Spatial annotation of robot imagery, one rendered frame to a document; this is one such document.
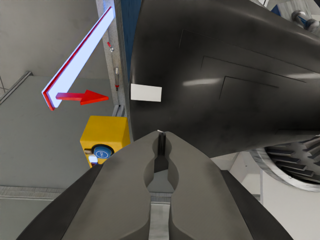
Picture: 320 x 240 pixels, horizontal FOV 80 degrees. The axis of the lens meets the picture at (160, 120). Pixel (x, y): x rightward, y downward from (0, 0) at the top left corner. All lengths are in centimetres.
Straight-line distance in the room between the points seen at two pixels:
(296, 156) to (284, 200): 14
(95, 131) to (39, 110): 99
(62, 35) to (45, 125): 65
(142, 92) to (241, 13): 12
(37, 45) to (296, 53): 166
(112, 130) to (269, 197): 39
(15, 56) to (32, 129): 73
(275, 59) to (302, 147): 22
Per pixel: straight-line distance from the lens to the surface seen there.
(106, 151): 47
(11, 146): 130
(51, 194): 102
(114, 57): 58
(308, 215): 56
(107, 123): 51
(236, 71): 21
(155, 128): 22
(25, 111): 149
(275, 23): 21
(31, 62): 185
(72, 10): 152
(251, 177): 84
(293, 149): 41
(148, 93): 20
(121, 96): 63
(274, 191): 51
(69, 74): 28
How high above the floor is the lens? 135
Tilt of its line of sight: 46 degrees down
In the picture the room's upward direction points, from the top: 178 degrees counter-clockwise
